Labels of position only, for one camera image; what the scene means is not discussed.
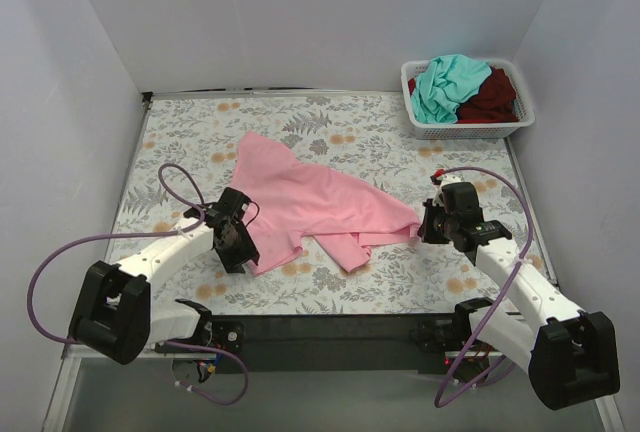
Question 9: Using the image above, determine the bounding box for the pink t shirt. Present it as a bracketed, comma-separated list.
[231, 132, 421, 275]

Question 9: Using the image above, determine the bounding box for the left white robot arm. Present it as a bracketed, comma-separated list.
[68, 188, 260, 364]

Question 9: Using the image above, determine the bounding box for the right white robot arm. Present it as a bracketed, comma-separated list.
[418, 177, 620, 410]

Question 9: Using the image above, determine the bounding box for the floral table mat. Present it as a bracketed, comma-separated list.
[108, 93, 527, 315]

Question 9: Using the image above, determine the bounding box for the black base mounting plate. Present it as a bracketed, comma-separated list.
[181, 313, 466, 375]

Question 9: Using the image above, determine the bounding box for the dark red t shirt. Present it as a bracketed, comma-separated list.
[409, 67, 518, 124]

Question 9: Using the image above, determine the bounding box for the white plastic basket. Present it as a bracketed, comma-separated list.
[400, 57, 535, 140]

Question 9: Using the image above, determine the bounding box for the teal t shirt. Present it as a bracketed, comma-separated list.
[411, 54, 492, 124]

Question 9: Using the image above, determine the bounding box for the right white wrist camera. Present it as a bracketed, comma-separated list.
[430, 169, 462, 187]

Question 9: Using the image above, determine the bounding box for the aluminium frame rail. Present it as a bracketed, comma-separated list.
[42, 346, 82, 432]

